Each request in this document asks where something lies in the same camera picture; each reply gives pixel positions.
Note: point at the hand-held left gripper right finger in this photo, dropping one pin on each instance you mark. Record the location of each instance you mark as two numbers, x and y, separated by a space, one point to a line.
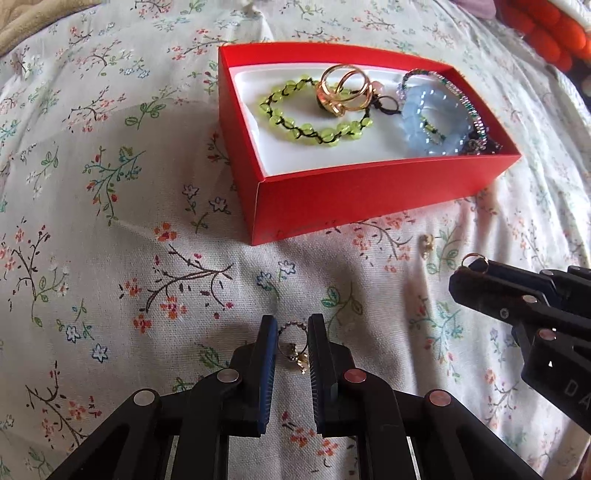
316 369

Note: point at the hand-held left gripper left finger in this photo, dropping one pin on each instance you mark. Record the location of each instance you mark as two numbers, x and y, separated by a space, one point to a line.
268 369

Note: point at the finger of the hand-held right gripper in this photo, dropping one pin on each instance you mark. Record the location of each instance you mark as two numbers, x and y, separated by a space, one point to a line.
489 295
517 282

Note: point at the black bead charm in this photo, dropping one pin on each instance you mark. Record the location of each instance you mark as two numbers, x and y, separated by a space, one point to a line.
482 145

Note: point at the red cardboard box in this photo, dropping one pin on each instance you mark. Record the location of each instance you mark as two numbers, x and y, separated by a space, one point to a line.
369 203

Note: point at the small gold earring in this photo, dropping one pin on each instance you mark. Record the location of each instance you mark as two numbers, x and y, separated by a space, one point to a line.
427 242

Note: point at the orange plush toy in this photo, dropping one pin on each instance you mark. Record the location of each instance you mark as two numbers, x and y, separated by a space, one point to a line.
549 32

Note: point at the purple cloth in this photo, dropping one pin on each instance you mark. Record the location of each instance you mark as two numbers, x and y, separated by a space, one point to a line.
480 5

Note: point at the beige fleece blanket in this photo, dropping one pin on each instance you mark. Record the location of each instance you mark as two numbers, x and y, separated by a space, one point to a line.
27 23

